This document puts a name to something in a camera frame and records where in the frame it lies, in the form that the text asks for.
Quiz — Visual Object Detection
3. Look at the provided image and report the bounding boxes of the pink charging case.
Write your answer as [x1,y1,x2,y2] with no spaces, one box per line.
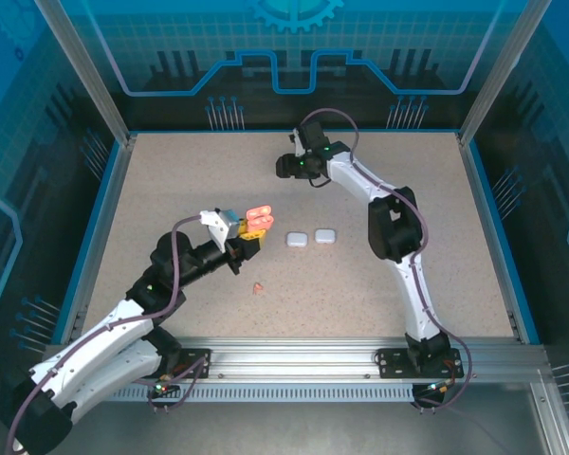
[245,203,275,229]

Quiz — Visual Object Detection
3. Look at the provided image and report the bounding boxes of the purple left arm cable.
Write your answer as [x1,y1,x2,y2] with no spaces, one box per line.
[4,215,205,455]

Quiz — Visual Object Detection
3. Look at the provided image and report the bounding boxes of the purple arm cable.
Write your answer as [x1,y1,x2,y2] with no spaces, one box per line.
[4,215,205,455]
[297,107,473,366]

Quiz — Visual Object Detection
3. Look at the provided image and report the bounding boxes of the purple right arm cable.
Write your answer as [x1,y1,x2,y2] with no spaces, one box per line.
[297,107,473,366]

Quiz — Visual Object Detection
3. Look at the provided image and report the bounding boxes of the aluminium side rail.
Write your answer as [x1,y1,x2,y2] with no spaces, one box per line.
[454,132,525,345]
[59,135,137,345]

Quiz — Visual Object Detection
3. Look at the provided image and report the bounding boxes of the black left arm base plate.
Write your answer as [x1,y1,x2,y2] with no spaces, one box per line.
[168,348,213,380]

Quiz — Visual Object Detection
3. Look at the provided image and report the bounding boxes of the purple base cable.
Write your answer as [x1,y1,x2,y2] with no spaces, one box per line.
[410,359,473,413]
[146,357,210,413]

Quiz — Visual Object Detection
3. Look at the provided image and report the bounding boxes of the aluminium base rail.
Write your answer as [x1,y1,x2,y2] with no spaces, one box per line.
[45,336,546,380]

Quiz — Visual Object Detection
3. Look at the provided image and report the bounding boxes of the slotted grey cable duct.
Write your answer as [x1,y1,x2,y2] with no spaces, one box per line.
[70,382,428,404]

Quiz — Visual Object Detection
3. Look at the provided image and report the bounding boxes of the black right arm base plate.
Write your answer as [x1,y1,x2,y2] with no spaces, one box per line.
[376,348,466,380]

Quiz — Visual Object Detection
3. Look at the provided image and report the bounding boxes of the aluminium frame post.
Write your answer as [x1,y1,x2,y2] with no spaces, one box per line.
[32,0,134,148]
[457,0,554,148]

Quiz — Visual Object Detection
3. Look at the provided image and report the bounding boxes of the aluminium frame beam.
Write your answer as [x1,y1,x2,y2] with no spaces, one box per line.
[530,369,569,455]

